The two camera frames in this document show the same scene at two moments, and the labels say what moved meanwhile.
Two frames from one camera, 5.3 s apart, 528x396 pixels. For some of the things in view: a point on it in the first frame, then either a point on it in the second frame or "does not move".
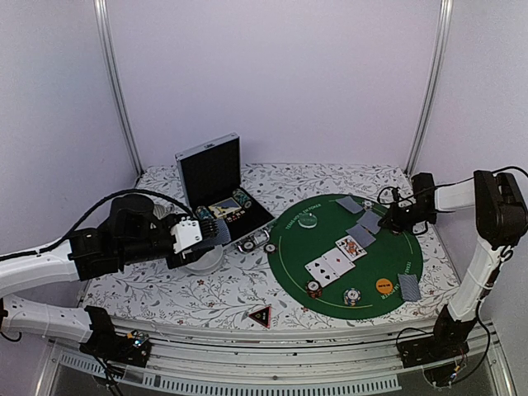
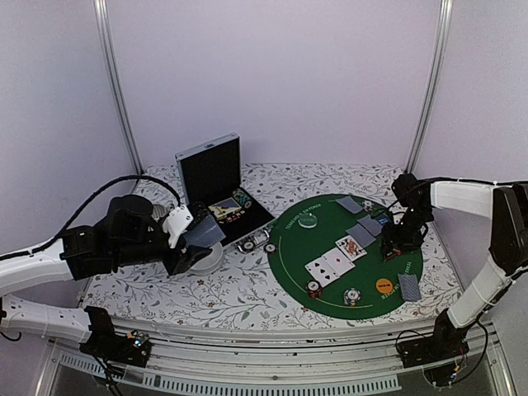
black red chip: x=248 y=246 does not move
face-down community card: x=360 y=235 does not move
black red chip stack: x=313 y=289 does not move
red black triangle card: x=262 y=316 to x=396 y=252
